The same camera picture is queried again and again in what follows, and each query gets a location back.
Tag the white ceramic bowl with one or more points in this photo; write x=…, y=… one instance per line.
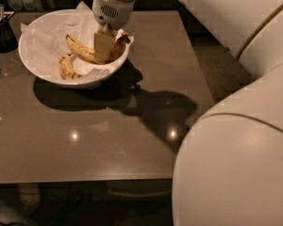
x=47, y=76

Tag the black mesh utensil holder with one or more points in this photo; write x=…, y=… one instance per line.
x=8, y=41

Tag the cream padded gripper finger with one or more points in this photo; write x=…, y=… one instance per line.
x=102, y=43

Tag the white crumpled paper liner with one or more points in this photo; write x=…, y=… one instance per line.
x=47, y=38

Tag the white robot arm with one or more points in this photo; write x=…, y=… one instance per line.
x=229, y=168

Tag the short spotted yellow banana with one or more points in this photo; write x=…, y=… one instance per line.
x=66, y=69

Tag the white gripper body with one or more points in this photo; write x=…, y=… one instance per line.
x=111, y=13

